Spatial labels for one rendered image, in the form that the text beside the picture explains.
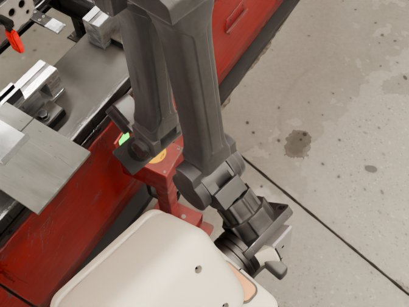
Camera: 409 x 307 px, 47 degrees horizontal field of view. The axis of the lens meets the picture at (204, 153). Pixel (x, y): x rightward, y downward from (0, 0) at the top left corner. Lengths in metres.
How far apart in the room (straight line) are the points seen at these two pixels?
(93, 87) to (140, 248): 0.82
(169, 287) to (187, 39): 0.29
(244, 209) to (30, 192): 0.52
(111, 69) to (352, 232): 1.28
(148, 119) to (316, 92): 1.79
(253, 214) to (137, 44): 0.33
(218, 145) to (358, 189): 1.60
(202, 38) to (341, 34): 2.27
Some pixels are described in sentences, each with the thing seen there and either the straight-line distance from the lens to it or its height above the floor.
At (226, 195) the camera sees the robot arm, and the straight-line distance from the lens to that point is 0.76.
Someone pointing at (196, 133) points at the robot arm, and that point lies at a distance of 0.66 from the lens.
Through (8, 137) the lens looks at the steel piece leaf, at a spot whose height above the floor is 1.00.
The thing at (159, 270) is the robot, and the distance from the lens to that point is 0.58.
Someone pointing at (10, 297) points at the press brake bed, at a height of 0.54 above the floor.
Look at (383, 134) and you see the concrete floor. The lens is 2.45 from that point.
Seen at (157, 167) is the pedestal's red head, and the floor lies 0.78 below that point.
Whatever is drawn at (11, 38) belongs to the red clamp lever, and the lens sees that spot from 1.08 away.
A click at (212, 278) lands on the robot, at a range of 0.61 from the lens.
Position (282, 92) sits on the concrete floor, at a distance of 2.46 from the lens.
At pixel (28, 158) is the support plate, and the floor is 1.00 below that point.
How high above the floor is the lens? 1.94
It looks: 61 degrees down
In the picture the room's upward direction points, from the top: 1 degrees clockwise
